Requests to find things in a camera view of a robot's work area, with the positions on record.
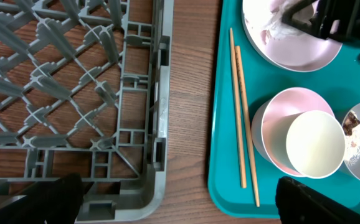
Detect grey dishwasher rack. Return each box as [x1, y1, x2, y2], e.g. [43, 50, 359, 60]
[0, 1, 174, 223]

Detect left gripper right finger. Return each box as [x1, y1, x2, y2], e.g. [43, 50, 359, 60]
[275, 177, 360, 224]

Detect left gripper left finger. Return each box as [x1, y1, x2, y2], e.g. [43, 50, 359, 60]
[0, 173, 93, 224]

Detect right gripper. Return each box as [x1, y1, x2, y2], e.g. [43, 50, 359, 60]
[282, 0, 360, 47]

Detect pink bowl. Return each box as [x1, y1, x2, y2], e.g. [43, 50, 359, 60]
[252, 87, 334, 177]

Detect teal plastic tray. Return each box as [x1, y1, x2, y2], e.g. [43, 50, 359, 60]
[207, 1, 360, 218]

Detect white rice grains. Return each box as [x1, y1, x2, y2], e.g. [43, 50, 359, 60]
[344, 124, 360, 166]

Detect white tissue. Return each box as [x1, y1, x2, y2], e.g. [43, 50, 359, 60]
[263, 0, 314, 40]

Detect white round plate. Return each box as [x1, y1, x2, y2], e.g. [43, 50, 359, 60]
[242, 0, 342, 72]

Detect brown food scrap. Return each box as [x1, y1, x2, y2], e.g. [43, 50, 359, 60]
[342, 111, 360, 136]

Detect white paper cup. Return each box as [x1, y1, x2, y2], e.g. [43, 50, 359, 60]
[286, 110, 346, 179]

